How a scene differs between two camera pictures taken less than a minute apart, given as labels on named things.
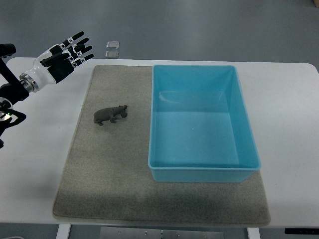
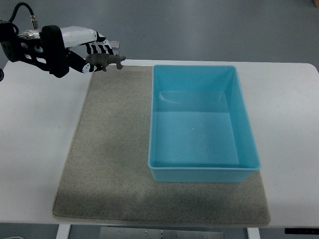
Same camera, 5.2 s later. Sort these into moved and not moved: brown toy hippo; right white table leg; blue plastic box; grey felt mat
Moved: brown toy hippo
Not moved: right white table leg; grey felt mat; blue plastic box
